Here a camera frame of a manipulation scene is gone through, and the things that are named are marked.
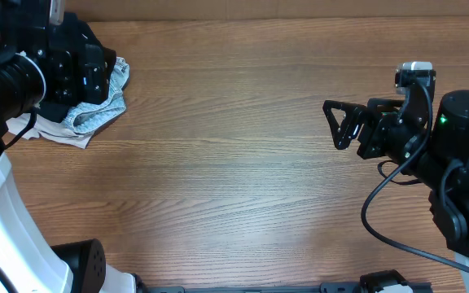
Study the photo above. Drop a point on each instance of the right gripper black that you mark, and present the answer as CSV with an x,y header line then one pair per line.
x,y
373,131

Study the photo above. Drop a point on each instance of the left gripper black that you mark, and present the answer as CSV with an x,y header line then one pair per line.
x,y
94,76

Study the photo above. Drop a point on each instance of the black t-shirt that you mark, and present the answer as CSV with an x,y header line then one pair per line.
x,y
77,68

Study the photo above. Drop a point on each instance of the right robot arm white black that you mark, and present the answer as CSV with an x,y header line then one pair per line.
x,y
432,147

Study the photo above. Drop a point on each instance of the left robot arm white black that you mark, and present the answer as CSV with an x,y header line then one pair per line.
x,y
27,262

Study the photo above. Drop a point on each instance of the beige folded garment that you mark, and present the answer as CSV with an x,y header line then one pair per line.
x,y
49,130

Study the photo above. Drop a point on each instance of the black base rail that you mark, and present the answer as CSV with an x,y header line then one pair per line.
x,y
389,281

